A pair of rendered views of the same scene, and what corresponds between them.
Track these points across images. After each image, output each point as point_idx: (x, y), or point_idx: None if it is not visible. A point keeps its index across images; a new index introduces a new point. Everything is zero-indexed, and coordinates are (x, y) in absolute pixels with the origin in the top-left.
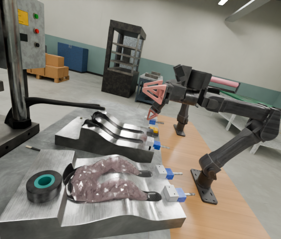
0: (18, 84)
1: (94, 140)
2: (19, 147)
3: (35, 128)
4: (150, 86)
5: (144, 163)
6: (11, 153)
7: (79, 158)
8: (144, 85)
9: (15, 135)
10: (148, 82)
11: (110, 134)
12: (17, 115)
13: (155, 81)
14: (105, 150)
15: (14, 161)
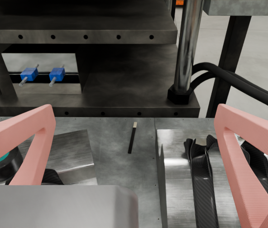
0: (185, 36)
1: (162, 185)
2: (130, 119)
3: (190, 111)
4: (23, 116)
5: None
6: (117, 119)
7: (135, 190)
8: (217, 114)
9: (155, 106)
10: (232, 111)
11: (200, 211)
12: (174, 82)
13: None
14: (163, 225)
15: (103, 129)
